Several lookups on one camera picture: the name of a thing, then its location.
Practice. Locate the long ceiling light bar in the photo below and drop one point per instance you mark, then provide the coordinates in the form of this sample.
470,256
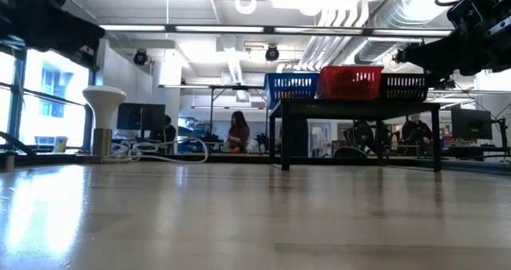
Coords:
279,29

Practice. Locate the black computer monitor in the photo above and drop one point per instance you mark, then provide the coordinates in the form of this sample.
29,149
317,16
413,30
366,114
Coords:
471,124
139,116

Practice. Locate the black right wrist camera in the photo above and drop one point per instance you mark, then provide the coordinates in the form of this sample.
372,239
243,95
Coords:
465,12

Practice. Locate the small yellow container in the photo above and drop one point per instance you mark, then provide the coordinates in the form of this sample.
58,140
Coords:
60,144

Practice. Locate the bright window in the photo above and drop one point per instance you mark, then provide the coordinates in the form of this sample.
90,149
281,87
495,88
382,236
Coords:
52,102

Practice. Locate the black metal frame stand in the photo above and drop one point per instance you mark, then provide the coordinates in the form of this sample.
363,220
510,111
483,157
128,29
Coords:
239,88

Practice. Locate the black chair back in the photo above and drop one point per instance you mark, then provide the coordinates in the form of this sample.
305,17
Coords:
349,152

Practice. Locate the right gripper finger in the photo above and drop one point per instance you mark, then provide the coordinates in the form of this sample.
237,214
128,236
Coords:
427,56

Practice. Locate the black ceiling spotlight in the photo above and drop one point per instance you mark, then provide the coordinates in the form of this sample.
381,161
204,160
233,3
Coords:
140,57
272,53

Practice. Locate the person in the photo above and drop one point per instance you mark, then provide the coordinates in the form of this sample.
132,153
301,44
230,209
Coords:
165,132
367,134
417,130
238,132

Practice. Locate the red plastic basket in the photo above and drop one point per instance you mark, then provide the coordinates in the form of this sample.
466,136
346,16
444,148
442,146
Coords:
349,82

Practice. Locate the white mushroom lamp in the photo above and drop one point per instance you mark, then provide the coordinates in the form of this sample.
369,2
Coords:
104,110

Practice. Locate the small white object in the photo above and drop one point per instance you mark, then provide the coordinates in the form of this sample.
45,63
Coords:
252,146

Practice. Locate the black mesh shelf riser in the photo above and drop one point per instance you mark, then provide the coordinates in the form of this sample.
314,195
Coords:
339,110

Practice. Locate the black plastic bin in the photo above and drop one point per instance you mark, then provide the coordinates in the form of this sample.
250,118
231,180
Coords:
403,87

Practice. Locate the dark blue flat board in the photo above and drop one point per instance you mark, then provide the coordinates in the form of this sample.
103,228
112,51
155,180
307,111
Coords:
475,167

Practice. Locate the blue plastic basket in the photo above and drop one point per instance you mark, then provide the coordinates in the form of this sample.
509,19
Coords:
291,88

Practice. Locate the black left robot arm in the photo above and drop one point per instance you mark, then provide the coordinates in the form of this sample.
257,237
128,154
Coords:
44,26

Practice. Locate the black ceiling light cluster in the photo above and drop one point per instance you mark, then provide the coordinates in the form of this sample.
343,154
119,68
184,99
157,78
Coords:
399,56

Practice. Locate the silver ventilation duct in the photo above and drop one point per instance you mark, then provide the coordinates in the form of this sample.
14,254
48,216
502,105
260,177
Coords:
399,14

